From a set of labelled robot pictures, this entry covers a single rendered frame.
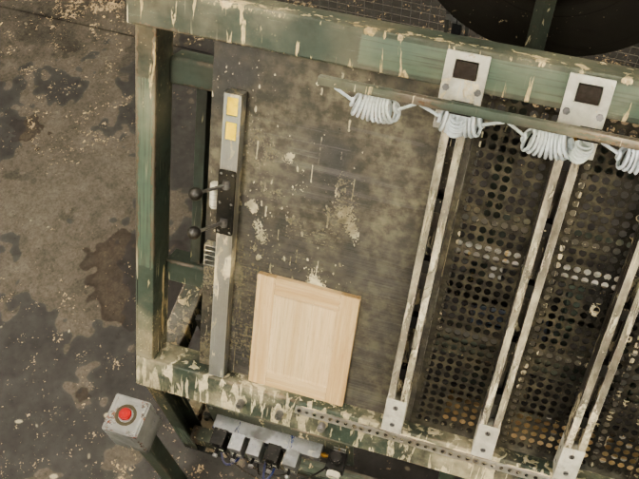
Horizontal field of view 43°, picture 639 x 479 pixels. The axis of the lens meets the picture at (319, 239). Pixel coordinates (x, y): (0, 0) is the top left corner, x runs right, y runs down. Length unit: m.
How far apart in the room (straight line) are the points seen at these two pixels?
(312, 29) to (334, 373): 1.07
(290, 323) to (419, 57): 0.94
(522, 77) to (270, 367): 1.21
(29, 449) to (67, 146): 1.59
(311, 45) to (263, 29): 0.12
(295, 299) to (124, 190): 1.96
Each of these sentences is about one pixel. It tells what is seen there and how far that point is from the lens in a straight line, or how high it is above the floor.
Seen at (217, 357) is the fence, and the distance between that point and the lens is 2.59.
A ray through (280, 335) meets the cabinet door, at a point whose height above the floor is 1.07.
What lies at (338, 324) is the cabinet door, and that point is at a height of 1.15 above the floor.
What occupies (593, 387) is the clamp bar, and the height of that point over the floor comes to 1.22.
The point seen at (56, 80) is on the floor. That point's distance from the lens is 4.77.
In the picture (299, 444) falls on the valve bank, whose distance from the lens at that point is 2.70.
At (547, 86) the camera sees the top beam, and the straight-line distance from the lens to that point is 1.91.
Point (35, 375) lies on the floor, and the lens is 3.83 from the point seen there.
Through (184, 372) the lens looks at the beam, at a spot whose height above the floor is 0.90.
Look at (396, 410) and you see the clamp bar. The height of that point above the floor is 1.00.
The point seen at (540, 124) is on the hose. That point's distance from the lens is 1.77.
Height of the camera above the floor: 3.33
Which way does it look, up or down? 59 degrees down
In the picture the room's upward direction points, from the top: 5 degrees counter-clockwise
